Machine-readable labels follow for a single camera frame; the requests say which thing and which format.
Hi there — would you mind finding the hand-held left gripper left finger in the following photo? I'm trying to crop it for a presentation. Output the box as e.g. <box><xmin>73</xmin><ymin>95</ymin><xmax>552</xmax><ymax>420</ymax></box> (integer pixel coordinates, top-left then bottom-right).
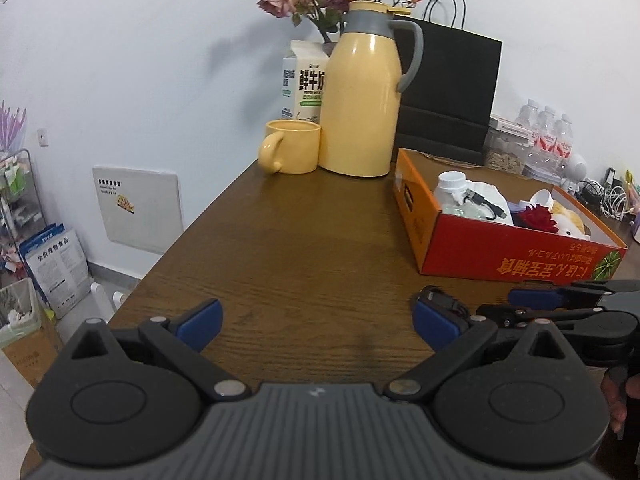
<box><xmin>71</xmin><ymin>298</ymin><xmax>252</xmax><ymax>402</ymax></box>

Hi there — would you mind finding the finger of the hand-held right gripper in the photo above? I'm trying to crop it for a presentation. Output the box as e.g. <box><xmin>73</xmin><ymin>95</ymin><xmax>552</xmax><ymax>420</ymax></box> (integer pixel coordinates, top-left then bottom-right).
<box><xmin>507</xmin><ymin>280</ymin><xmax>640</xmax><ymax>311</ymax></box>
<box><xmin>421</xmin><ymin>285</ymin><xmax>608</xmax><ymax>326</ymax></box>

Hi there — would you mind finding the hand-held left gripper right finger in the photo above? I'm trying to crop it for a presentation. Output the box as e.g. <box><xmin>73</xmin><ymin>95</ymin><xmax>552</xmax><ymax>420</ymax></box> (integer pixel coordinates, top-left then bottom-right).
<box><xmin>384</xmin><ymin>292</ymin><xmax>571</xmax><ymax>401</ymax></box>

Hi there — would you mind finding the red orange cardboard box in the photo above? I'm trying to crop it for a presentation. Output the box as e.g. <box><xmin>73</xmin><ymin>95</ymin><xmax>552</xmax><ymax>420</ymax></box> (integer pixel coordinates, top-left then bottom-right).
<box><xmin>392</xmin><ymin>147</ymin><xmax>628</xmax><ymax>283</ymax></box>

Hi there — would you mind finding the red fabric rose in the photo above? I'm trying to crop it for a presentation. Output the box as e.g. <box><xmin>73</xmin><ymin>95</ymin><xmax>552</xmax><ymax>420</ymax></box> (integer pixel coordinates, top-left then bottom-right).
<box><xmin>515</xmin><ymin>205</ymin><xmax>560</xmax><ymax>233</ymax></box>

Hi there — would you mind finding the cream and white plush toy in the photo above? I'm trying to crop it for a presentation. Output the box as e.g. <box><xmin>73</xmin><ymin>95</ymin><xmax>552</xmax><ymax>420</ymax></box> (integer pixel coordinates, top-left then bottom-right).
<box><xmin>550</xmin><ymin>200</ymin><xmax>591</xmax><ymax>238</ymax></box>

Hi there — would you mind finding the white cloth bag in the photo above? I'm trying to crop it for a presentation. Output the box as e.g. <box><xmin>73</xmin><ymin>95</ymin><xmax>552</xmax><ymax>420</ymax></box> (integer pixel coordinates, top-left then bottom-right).
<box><xmin>467</xmin><ymin>181</ymin><xmax>516</xmax><ymax>227</ymax></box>

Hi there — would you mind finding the white plastic bottle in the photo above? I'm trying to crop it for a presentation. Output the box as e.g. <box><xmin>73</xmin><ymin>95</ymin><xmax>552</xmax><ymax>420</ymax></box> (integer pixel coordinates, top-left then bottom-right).
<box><xmin>432</xmin><ymin>170</ymin><xmax>476</xmax><ymax>216</ymax></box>

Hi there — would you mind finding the person's right hand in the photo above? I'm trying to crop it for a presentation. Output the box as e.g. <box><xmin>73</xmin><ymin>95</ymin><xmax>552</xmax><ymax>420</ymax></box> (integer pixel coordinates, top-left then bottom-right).
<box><xmin>600</xmin><ymin>366</ymin><xmax>630</xmax><ymax>441</ymax></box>

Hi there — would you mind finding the grey printed tin box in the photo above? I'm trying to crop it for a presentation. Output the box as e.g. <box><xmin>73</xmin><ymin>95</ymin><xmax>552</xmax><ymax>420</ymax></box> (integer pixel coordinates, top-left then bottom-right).
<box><xmin>522</xmin><ymin>162</ymin><xmax>566</xmax><ymax>186</ymax></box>

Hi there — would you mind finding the white robot speaker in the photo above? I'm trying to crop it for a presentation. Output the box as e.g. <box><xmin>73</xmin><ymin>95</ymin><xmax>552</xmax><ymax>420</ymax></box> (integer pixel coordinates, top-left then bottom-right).
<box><xmin>562</xmin><ymin>152</ymin><xmax>590</xmax><ymax>193</ymax></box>

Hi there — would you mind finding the clear container of seeds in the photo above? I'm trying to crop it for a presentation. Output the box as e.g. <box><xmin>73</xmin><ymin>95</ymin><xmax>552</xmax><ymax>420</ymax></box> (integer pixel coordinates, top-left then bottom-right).
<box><xmin>482</xmin><ymin>127</ymin><xmax>531</xmax><ymax>176</ymax></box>

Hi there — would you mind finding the blue white paper bag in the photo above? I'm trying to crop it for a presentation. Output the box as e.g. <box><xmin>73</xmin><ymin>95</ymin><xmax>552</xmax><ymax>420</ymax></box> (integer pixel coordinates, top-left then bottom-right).
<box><xmin>19</xmin><ymin>223</ymin><xmax>91</xmax><ymax>320</ymax></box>

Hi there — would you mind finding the clear water bottle red label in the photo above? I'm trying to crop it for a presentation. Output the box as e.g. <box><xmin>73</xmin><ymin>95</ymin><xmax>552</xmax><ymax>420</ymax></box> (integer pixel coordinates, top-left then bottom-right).
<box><xmin>517</xmin><ymin>99</ymin><xmax>543</xmax><ymax>131</ymax></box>
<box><xmin>550</xmin><ymin>113</ymin><xmax>574</xmax><ymax>173</ymax></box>
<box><xmin>532</xmin><ymin>106</ymin><xmax>558</xmax><ymax>168</ymax></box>

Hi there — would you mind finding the flat white box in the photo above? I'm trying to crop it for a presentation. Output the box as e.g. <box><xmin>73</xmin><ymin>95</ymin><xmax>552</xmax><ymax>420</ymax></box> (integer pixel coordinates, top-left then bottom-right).
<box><xmin>487</xmin><ymin>116</ymin><xmax>536</xmax><ymax>137</ymax></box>

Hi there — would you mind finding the cardboard box with plastic liner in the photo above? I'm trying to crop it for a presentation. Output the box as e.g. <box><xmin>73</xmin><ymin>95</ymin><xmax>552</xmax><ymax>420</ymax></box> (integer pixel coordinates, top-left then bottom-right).
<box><xmin>0</xmin><ymin>277</ymin><xmax>63</xmax><ymax>388</ymax></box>

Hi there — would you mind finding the yellow mug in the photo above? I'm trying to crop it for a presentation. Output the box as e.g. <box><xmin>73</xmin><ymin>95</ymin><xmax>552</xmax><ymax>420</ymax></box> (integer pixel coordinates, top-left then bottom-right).
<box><xmin>257</xmin><ymin>119</ymin><xmax>322</xmax><ymax>175</ymax></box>

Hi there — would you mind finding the metal storage cart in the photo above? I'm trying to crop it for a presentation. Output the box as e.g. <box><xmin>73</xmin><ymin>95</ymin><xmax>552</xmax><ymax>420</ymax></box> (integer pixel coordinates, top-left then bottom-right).
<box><xmin>0</xmin><ymin>149</ymin><xmax>46</xmax><ymax>241</ymax></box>

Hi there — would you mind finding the black paper bag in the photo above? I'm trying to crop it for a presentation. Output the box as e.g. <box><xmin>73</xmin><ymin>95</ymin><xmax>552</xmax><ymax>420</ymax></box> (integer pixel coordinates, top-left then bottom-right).
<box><xmin>390</xmin><ymin>0</ymin><xmax>503</xmax><ymax>166</ymax></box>

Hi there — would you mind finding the yellow thermos jug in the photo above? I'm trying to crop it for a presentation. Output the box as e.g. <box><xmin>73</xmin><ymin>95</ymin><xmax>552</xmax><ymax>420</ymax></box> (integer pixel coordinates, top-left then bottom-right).
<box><xmin>318</xmin><ymin>1</ymin><xmax>425</xmax><ymax>178</ymax></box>

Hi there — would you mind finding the white milk carton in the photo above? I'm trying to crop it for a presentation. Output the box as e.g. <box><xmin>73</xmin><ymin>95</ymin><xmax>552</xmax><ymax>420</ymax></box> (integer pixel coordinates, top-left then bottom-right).
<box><xmin>280</xmin><ymin>40</ymin><xmax>333</xmax><ymax>123</ymax></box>

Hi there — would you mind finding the purple dried grass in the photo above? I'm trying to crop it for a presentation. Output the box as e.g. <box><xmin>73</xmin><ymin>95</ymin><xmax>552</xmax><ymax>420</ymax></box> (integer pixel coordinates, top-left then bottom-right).
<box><xmin>0</xmin><ymin>100</ymin><xmax>27</xmax><ymax>153</ymax></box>

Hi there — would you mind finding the black cable tangle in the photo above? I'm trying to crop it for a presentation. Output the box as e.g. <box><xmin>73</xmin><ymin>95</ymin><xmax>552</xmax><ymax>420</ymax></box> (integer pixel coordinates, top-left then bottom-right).
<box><xmin>577</xmin><ymin>180</ymin><xmax>608</xmax><ymax>208</ymax></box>

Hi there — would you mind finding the white cable tangle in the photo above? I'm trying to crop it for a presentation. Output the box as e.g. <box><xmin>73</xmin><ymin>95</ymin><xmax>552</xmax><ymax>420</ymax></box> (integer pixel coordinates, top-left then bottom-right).
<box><xmin>602</xmin><ymin>185</ymin><xmax>628</xmax><ymax>221</ymax></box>

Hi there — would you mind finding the white wall panel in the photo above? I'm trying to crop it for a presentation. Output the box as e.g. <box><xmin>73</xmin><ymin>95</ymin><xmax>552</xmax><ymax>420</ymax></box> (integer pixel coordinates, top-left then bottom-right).
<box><xmin>91</xmin><ymin>165</ymin><xmax>185</xmax><ymax>256</ymax></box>

